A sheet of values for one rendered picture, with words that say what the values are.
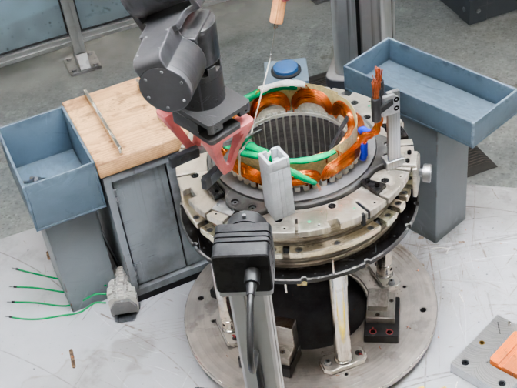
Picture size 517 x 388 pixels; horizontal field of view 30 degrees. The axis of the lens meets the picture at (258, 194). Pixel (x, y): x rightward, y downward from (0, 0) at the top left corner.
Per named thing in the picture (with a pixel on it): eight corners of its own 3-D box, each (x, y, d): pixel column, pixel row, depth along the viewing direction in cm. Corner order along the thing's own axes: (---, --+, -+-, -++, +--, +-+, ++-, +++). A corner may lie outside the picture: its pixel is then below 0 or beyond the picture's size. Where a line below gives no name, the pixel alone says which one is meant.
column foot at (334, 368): (318, 362, 139) (318, 358, 139) (359, 347, 141) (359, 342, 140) (326, 377, 137) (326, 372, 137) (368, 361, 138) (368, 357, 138)
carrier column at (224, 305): (227, 339, 145) (208, 236, 131) (220, 329, 146) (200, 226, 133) (241, 332, 145) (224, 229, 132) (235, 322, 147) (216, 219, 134)
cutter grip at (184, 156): (171, 169, 119) (170, 159, 118) (169, 165, 119) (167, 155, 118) (200, 157, 120) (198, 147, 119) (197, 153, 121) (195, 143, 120)
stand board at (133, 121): (100, 179, 139) (97, 166, 137) (65, 115, 152) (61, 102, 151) (227, 134, 144) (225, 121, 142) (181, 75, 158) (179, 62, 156)
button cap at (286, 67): (298, 75, 155) (298, 70, 154) (274, 78, 155) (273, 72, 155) (297, 61, 158) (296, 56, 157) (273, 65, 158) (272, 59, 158)
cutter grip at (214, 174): (207, 191, 115) (205, 181, 114) (201, 188, 116) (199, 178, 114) (225, 172, 118) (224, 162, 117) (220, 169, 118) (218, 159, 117)
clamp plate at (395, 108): (399, 112, 119) (399, 93, 117) (381, 118, 119) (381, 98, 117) (398, 110, 120) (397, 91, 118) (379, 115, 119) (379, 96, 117)
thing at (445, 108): (507, 233, 159) (518, 88, 141) (467, 269, 153) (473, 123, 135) (391, 174, 174) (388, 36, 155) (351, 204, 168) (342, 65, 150)
